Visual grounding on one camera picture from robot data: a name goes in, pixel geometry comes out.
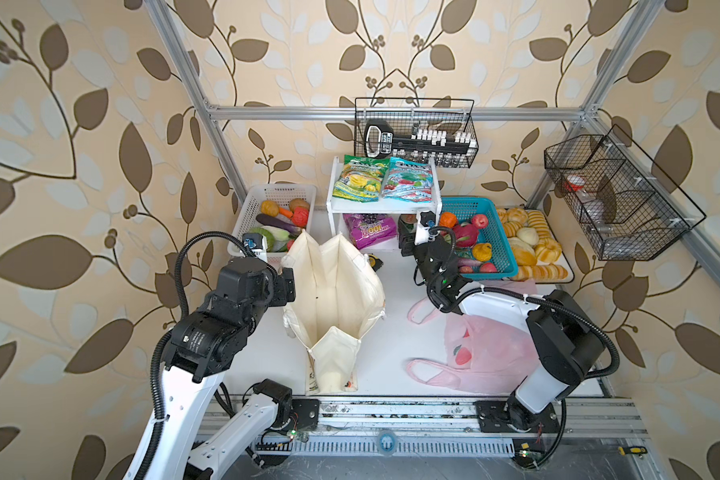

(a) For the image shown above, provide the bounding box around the orange fruit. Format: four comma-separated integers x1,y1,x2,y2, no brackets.
438,211,459,229

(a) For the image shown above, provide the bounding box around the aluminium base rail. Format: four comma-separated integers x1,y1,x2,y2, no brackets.
250,395,649,458

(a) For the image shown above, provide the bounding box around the pink plastic grocery bag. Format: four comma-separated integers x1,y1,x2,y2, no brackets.
406,291,540,396

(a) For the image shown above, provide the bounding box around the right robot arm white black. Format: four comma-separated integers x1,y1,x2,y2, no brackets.
409,229,620,433

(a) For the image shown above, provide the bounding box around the cream canvas tote bag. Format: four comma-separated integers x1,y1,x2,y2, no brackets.
281,232,386,394

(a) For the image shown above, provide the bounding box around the white plastic vegetable basket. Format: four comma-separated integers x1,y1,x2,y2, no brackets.
232,184,317,265

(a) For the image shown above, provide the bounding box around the white two-tier shelf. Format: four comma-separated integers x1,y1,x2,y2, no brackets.
325,155,442,237

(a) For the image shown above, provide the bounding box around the pink dragon fruit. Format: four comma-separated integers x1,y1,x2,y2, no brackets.
453,224,480,248

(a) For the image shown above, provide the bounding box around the purple eggplant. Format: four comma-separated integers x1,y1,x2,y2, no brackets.
256,214,302,237

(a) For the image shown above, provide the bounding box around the teal plastic fruit basket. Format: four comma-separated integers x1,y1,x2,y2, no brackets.
435,196,517,281

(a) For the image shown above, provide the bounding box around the purple grape candy bag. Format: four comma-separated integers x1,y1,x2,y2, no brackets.
343,213,397,250

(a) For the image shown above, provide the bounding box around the black wire basket back wall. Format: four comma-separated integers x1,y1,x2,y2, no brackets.
354,96,479,169

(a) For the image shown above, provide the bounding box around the teal red snack bag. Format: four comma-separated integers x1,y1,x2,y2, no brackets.
381,157,434,203

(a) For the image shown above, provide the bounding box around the plastic bottle red cap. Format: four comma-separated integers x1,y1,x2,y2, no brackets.
564,175,606,233

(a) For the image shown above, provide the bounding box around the yellow black tape measure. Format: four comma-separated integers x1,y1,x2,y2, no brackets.
368,254,384,272

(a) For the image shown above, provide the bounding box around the yellow green snack bag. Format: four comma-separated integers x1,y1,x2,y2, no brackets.
332,155,390,203

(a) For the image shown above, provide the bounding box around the red tomato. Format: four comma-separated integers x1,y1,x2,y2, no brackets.
291,207,309,229

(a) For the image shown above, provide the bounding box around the red apple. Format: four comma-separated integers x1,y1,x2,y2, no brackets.
470,214,490,230

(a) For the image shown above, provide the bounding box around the black wire basket wall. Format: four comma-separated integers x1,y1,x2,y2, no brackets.
354,96,479,169
544,124,707,262

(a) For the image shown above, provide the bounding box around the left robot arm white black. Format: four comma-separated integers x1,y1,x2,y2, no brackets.
124,231,320,479

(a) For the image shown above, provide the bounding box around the yellow pear fruit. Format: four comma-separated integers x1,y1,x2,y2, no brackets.
471,243,493,263

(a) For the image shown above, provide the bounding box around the yellow black screwdriver right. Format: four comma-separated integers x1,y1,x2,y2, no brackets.
618,446,648,457

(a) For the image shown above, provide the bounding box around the brown potato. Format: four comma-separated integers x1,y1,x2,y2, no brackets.
260,200,280,217

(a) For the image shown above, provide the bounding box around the green cabbage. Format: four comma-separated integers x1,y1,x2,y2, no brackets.
248,227,276,252

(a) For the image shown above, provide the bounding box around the white bread tray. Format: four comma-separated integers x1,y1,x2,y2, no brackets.
497,207,574,284

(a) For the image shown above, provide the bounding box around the black wire basket right wall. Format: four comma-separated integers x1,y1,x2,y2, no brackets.
544,124,707,262

